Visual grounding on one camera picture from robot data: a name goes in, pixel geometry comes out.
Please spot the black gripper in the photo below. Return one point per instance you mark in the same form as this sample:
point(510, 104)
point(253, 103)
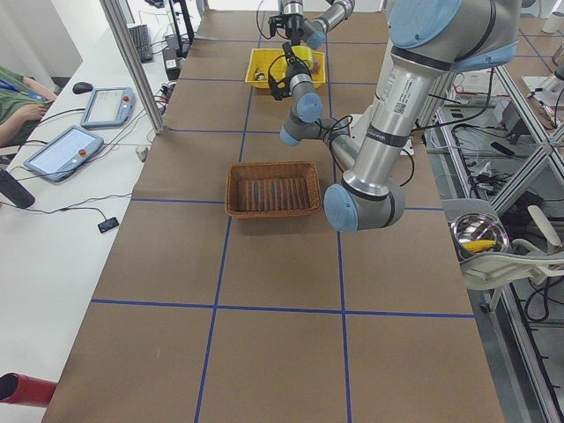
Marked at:
point(293, 69)

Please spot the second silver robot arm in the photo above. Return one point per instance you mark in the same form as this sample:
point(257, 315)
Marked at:
point(314, 32)

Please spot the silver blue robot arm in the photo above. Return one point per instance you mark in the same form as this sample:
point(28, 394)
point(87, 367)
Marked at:
point(428, 39)

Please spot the yellow plastic basket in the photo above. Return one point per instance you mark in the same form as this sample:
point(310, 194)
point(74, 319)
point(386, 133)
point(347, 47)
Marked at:
point(261, 58)

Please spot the brown wicker basket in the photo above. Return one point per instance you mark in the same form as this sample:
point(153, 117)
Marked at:
point(272, 190)

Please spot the black keyboard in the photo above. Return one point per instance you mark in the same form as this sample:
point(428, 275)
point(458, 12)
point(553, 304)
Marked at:
point(141, 40)

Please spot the white power adapter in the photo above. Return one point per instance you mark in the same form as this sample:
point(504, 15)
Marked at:
point(142, 152)

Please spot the upper blue teach pendant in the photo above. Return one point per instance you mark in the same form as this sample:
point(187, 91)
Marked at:
point(108, 108)

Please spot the blue teach pendant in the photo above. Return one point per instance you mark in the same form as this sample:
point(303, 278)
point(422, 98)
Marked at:
point(62, 156)
point(108, 108)

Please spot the black computer mouse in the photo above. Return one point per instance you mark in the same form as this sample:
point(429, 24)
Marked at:
point(82, 87)

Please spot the lower blue teach pendant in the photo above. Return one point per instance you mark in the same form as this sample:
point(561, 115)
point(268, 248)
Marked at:
point(62, 156)

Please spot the small black device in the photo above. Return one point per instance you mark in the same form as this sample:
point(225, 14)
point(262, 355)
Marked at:
point(108, 224)

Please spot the metal bowl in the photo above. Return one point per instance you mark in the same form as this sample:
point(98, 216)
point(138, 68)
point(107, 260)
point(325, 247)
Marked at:
point(475, 226)

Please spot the yellow toy corn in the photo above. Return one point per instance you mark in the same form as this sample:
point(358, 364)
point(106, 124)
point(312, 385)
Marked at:
point(479, 246)

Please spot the person in green shirt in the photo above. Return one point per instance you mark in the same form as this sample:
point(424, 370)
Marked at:
point(24, 102)

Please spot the white office chair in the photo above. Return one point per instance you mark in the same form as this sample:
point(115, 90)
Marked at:
point(493, 270)

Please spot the red cylinder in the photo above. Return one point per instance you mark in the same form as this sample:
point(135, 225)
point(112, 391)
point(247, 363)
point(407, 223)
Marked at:
point(26, 390)

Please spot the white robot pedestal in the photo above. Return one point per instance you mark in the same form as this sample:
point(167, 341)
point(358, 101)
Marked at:
point(358, 129)

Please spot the aluminium frame post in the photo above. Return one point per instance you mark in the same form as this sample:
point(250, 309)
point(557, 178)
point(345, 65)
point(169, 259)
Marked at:
point(128, 51)

